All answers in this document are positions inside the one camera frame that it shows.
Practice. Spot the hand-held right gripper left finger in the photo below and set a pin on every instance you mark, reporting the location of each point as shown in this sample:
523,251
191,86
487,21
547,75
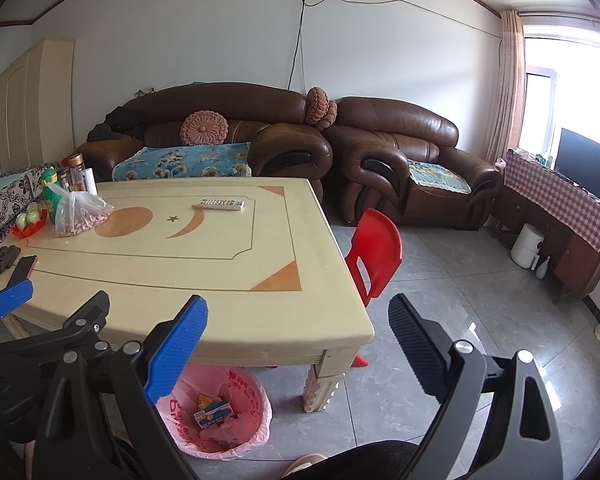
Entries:
177,350

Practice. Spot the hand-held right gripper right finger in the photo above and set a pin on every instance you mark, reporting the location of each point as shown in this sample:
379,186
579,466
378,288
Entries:
420,350

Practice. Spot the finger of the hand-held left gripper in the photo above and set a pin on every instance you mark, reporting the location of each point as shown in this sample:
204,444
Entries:
92,310
11,297

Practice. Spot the gold foil wrapper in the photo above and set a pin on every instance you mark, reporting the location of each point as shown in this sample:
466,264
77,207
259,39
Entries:
207,401

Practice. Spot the small blue and white box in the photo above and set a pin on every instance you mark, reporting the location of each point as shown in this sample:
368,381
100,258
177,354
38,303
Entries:
214,414

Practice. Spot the pink lined waste bin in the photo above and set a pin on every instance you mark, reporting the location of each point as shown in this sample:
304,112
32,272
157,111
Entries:
252,410

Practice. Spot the person's left forearm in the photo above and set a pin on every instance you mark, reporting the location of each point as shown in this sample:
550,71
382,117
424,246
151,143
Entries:
28,460

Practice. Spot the black smartphone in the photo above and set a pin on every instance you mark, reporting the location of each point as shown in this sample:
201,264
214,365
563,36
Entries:
24,266

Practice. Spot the red fruit tray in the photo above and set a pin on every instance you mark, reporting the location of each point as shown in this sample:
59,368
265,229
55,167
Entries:
27,230

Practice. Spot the pale green fruit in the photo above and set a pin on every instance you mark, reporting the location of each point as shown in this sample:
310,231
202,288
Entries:
21,220
32,217

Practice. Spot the cream wooden table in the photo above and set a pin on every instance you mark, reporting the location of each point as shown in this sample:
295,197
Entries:
205,260

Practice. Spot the clear bag of peanuts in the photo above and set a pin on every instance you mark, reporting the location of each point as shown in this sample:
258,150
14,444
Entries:
82,215

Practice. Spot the green cartoon bottle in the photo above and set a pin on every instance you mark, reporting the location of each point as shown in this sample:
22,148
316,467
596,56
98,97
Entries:
49,195

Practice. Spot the red plastic chair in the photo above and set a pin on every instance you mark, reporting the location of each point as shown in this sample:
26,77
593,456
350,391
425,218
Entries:
377,240

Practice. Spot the person's dark trousers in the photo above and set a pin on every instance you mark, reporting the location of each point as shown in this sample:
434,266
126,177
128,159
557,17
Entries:
370,462

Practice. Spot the small glass jar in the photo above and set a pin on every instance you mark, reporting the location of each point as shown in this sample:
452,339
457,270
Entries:
65,180

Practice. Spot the glass bottle with brown lid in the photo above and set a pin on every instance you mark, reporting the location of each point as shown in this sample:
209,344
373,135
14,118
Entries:
78,172

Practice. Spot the small white bottle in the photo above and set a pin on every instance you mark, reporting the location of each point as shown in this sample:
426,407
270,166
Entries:
542,267

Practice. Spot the white round appliance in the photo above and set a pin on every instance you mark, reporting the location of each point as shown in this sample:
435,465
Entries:
525,245

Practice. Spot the white remote control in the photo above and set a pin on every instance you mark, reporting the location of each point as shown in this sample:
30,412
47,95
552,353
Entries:
218,204

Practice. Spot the beige shoe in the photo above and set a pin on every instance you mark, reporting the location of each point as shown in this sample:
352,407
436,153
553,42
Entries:
302,465

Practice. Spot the teal seat cover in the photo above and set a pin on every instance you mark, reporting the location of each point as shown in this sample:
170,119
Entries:
437,177

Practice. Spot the blue floral blanket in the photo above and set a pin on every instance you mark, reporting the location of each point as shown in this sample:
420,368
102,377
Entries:
180,160

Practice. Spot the brown wooden cabinet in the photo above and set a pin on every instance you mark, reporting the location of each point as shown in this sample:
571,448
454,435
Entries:
575,255

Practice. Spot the dark clothes pile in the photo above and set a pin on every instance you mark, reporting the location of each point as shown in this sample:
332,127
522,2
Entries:
117,122

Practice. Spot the cream wardrobe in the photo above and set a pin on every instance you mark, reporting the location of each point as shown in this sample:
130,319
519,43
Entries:
35,105

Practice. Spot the red checkered cloth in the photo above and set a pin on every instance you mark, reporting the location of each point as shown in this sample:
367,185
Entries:
555,190

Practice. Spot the flat round pink cushion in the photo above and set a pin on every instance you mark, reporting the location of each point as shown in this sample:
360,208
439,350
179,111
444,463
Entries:
204,128

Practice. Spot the brown leather armchair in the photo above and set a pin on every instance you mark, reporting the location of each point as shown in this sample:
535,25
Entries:
395,125

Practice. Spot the brown leather sofa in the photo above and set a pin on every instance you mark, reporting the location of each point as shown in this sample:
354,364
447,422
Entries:
275,120

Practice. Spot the black monitor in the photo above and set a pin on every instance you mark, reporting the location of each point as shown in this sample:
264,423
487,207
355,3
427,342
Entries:
587,162

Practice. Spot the plump pink knitted cushion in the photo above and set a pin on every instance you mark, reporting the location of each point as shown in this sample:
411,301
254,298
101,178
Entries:
321,107

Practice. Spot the beige curtain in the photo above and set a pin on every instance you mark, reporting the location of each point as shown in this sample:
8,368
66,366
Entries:
505,85

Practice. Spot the window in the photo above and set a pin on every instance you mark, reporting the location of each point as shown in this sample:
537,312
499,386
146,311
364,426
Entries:
575,85

